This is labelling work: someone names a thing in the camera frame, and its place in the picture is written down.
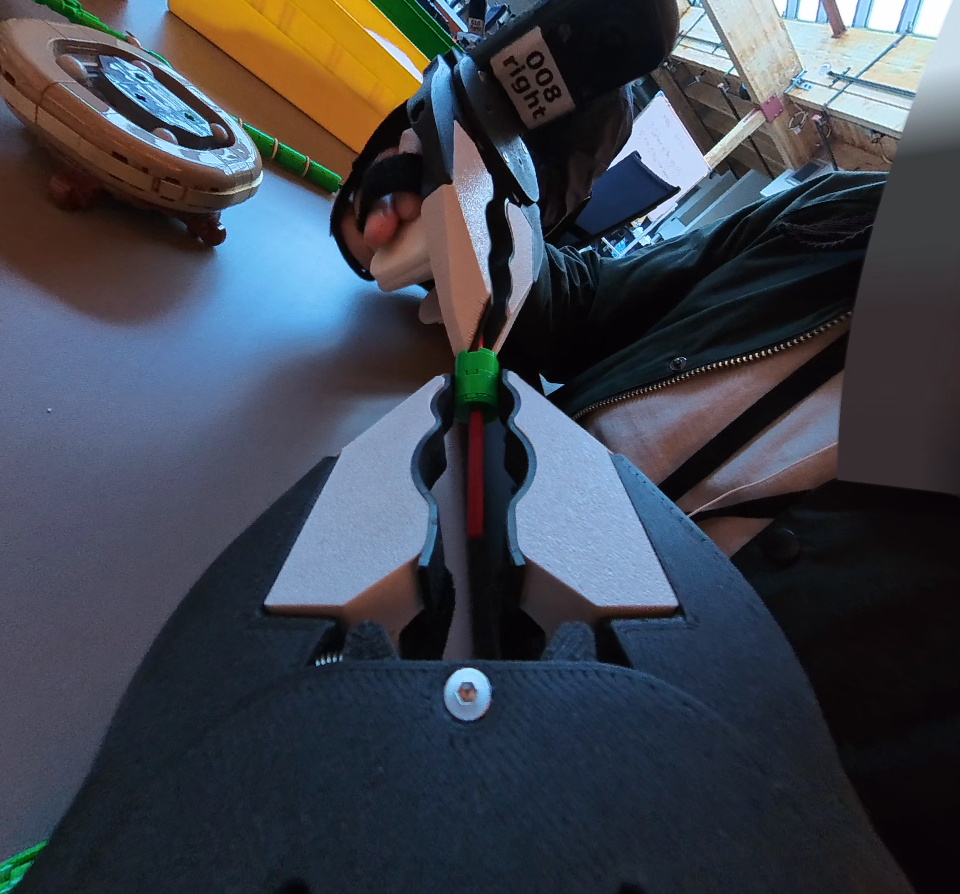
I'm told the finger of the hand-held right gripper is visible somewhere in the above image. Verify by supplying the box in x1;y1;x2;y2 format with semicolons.
420;121;501;351
483;196;545;355

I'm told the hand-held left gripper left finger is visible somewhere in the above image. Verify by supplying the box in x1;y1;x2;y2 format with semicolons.
264;375;455;661

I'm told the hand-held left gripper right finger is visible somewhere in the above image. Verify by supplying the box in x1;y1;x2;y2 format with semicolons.
491;370;685;661

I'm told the red axle rod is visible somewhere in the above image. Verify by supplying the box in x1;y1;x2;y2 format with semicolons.
465;331;492;539

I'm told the green round brick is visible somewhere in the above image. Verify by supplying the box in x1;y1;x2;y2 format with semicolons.
453;346;501;423

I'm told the person's right forearm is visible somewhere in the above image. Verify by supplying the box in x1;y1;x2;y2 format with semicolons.
501;172;886;385

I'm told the grey desk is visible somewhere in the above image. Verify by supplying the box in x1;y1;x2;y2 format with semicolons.
0;0;571;865

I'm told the person's right hand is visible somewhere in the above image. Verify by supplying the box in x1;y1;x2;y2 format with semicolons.
352;185;425;246

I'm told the dark blue chair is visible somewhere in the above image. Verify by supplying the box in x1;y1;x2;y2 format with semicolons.
573;151;680;239

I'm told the whiteboard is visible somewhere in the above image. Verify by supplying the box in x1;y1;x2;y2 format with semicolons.
622;90;714;198

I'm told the person's light shirt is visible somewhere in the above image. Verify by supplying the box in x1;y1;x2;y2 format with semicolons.
577;339;852;558

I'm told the green bamboo brick stalk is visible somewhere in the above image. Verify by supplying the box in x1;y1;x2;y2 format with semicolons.
0;0;342;194
0;840;50;894

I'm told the green storage bin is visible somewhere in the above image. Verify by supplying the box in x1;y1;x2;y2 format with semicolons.
352;0;459;59

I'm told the person's dark jacket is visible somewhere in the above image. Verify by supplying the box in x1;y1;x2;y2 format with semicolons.
562;172;890;423

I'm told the yellow storage bin stack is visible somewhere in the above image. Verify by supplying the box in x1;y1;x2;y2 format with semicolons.
166;0;430;154

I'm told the tan round pot model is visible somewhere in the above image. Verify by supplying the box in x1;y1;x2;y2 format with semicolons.
0;16;265;246

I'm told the wooden frame structure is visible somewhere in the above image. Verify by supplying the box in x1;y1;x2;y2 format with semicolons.
663;0;939;175

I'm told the black shoulder strap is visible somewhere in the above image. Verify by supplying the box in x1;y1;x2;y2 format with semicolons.
660;354;849;505

